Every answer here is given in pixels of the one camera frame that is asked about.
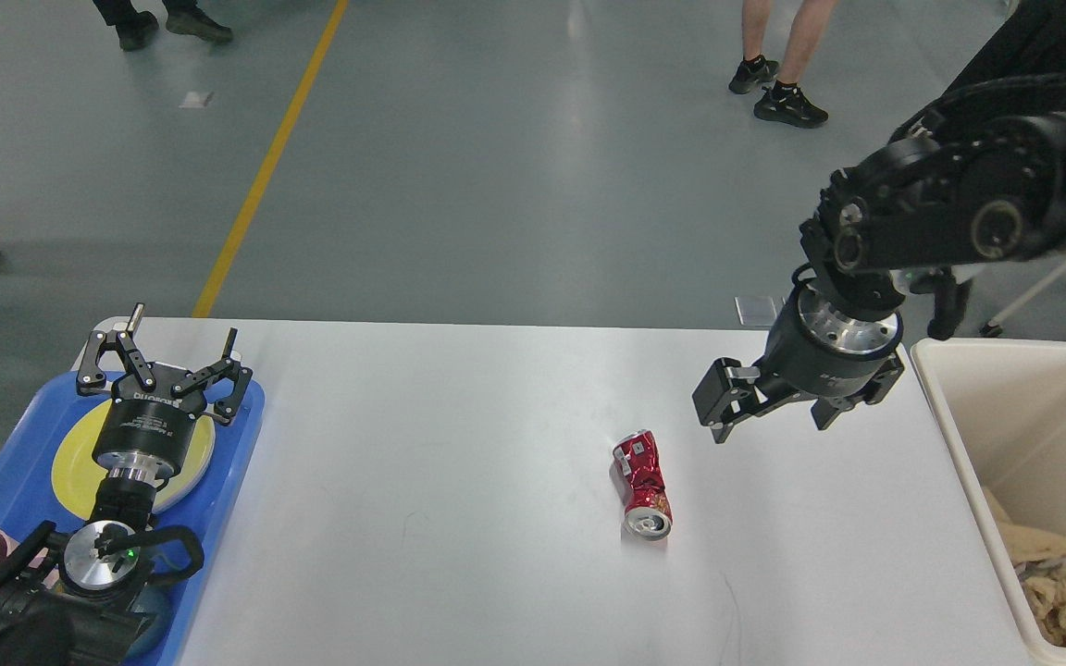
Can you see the yellow plastic plate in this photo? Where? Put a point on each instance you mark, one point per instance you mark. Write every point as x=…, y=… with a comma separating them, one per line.
x=75, y=474

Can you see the clear plastic piece on floor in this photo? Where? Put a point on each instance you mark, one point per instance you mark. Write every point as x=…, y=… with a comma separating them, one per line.
x=757, y=311

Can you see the walking person's legs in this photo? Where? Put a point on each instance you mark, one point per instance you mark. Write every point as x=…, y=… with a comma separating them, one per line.
x=134, y=29

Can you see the person in white shorts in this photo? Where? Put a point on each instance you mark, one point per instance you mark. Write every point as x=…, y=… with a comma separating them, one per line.
x=783, y=100

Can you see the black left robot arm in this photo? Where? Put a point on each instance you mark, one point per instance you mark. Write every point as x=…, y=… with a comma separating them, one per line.
x=73, y=597

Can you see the brown paper bag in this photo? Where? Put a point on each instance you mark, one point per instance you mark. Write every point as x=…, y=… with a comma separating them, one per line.
x=1024, y=544

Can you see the beige plastic bin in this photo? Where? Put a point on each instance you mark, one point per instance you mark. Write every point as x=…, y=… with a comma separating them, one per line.
x=1001, y=406

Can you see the brown paper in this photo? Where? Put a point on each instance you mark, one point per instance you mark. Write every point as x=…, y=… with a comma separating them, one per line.
x=1045, y=592

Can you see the crushed red soda can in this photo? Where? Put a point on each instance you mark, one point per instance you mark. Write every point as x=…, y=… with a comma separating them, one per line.
x=647, y=509

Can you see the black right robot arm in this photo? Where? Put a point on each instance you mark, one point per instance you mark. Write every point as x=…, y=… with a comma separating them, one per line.
x=978, y=176

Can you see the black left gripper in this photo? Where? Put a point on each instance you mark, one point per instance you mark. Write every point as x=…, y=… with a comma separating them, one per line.
x=146, y=430

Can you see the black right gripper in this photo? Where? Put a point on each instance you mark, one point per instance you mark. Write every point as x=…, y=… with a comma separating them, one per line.
x=813, y=353

